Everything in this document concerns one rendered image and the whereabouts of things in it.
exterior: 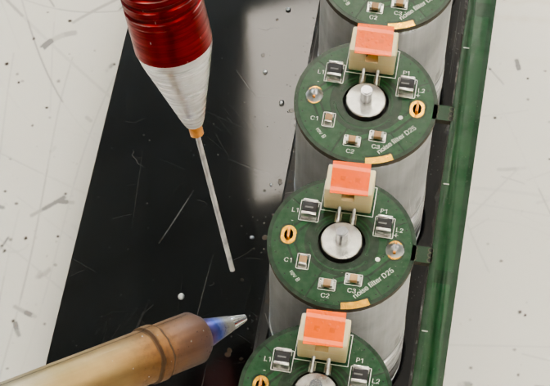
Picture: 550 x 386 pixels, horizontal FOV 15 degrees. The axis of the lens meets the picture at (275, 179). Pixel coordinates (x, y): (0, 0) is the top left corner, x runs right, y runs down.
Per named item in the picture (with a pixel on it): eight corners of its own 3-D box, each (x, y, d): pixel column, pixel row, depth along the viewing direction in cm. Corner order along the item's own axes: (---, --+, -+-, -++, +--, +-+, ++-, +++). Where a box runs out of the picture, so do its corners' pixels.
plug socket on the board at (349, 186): (321, 221, 35) (322, 202, 35) (328, 177, 36) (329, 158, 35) (367, 228, 35) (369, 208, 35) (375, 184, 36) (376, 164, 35)
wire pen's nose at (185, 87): (212, 87, 30) (191, 6, 29) (245, 127, 30) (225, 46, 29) (144, 118, 30) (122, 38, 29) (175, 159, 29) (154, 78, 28)
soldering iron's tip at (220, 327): (229, 316, 32) (178, 335, 31) (240, 295, 31) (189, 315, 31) (248, 340, 32) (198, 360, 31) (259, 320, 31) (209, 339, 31)
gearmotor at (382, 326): (259, 415, 39) (256, 293, 34) (280, 299, 40) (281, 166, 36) (389, 436, 39) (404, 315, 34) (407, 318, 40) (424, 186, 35)
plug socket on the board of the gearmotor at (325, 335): (294, 371, 34) (295, 353, 33) (302, 324, 34) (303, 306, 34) (343, 379, 34) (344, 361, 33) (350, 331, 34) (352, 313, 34)
